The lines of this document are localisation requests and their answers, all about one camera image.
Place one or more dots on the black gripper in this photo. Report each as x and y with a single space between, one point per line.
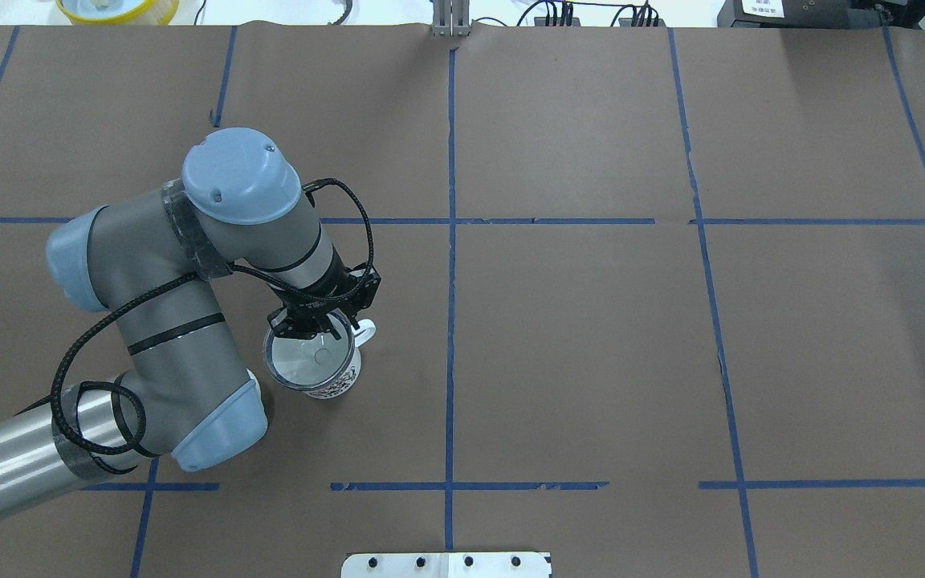
311 306

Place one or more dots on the clear plastic funnel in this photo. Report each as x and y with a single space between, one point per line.
281 354

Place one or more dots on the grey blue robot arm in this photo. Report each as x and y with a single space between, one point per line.
160 374

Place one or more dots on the white enamel mug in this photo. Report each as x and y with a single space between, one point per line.
342 377

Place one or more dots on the yellow white round container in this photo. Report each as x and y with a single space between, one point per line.
119 13

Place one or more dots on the black equipment box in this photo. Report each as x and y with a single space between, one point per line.
822 15

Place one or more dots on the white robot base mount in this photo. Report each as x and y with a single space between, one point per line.
448 564

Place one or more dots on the grey metal post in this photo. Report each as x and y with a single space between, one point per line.
451 18

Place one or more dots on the black cable connectors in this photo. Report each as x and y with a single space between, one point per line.
605 14

